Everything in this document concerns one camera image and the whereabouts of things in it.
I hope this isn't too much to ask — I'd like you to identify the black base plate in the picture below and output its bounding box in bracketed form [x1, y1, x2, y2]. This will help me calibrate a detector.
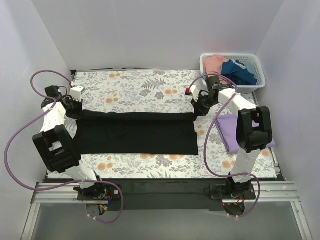
[77, 177, 258, 211]

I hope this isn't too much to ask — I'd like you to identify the aluminium frame rail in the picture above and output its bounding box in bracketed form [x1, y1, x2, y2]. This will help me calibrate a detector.
[22, 181, 312, 240]

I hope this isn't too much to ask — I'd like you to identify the pink t shirt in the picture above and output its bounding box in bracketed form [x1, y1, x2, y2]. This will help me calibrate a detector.
[203, 54, 229, 78]

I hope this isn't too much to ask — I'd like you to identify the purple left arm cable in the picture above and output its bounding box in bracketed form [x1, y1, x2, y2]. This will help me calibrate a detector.
[4, 70, 125, 224]

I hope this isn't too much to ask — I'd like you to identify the white plastic laundry basket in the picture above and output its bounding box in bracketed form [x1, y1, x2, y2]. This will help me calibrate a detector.
[199, 53, 266, 94]

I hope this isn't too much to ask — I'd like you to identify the floral patterned table mat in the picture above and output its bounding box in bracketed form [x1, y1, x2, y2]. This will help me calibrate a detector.
[47, 69, 278, 179]

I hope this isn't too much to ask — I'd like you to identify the black t shirt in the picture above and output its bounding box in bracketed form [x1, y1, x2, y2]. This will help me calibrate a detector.
[73, 110, 199, 156]

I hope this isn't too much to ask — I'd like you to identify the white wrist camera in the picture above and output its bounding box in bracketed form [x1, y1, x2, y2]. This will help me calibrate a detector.
[185, 85, 200, 102]
[69, 85, 86, 102]

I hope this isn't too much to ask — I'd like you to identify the blue t shirt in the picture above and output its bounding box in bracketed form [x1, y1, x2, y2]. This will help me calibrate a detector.
[221, 59, 258, 86]

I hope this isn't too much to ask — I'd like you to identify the folded purple t shirt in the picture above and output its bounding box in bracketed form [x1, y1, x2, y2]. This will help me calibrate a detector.
[215, 113, 277, 154]

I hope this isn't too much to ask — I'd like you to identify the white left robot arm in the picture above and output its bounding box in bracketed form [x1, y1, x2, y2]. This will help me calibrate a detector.
[32, 85, 107, 200]

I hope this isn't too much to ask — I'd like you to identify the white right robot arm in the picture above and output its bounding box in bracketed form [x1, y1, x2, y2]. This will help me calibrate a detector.
[185, 73, 273, 200]

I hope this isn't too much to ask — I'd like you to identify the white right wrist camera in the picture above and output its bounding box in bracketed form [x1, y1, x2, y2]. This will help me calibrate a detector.
[185, 85, 200, 102]

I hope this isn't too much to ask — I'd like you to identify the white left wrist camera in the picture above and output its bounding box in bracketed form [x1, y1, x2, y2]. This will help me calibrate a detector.
[69, 85, 86, 102]

